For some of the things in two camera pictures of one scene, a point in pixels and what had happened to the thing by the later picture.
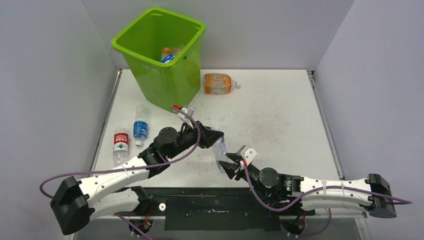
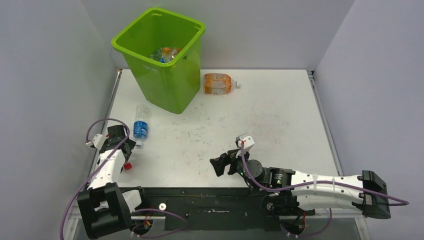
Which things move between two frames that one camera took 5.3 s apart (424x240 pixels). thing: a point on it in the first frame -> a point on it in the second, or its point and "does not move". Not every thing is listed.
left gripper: [208, 136] -> [131, 145]
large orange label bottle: [219, 83] does not move
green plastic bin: [166, 85] does not move
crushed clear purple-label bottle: [220, 149] -> [157, 55]
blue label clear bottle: [140, 124] does not move
